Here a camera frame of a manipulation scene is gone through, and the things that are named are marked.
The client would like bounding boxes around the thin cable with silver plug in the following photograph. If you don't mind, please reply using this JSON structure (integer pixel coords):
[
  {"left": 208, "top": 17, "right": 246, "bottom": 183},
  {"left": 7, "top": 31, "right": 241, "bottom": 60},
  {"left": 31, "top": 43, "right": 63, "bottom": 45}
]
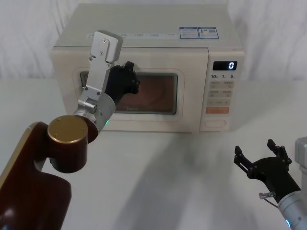
[{"left": 258, "top": 191, "right": 280, "bottom": 209}]

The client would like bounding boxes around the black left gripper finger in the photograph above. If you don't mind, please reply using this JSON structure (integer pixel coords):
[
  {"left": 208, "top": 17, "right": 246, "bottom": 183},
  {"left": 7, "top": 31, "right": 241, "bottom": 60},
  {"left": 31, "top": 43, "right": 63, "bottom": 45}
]
[
  {"left": 121, "top": 61, "right": 135, "bottom": 78},
  {"left": 128, "top": 71, "right": 141, "bottom": 95}
]

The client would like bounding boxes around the cream microwave oven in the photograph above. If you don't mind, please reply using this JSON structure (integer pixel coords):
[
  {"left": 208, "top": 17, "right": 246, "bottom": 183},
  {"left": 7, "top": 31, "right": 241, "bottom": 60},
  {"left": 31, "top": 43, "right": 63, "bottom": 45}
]
[{"left": 50, "top": 3, "right": 246, "bottom": 133}]

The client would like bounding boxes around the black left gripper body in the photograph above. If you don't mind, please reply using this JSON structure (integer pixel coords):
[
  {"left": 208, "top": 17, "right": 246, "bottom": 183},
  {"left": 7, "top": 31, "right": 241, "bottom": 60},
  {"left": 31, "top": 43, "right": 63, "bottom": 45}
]
[{"left": 103, "top": 64, "right": 133, "bottom": 106}]

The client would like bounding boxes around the white wrinkled curtain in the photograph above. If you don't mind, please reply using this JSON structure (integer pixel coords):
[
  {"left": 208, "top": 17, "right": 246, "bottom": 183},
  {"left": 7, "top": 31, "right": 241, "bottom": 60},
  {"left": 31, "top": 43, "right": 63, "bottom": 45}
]
[{"left": 0, "top": 0, "right": 307, "bottom": 80}]

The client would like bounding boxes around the white table cloth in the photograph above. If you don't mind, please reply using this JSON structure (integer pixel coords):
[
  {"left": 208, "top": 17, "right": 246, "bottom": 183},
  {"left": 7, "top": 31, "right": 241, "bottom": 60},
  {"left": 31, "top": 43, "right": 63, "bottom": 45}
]
[{"left": 0, "top": 70, "right": 307, "bottom": 230}]

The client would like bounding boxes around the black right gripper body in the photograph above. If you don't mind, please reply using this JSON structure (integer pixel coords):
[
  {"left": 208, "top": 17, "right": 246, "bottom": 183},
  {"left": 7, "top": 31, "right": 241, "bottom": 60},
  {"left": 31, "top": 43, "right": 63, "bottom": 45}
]
[{"left": 248, "top": 156, "right": 302, "bottom": 205}]

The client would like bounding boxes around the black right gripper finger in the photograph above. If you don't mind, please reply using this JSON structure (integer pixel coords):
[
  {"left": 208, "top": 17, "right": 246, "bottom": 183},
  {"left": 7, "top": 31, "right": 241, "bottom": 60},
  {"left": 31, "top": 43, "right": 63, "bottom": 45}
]
[
  {"left": 266, "top": 138, "right": 292, "bottom": 169},
  {"left": 233, "top": 145, "right": 256, "bottom": 179}
]

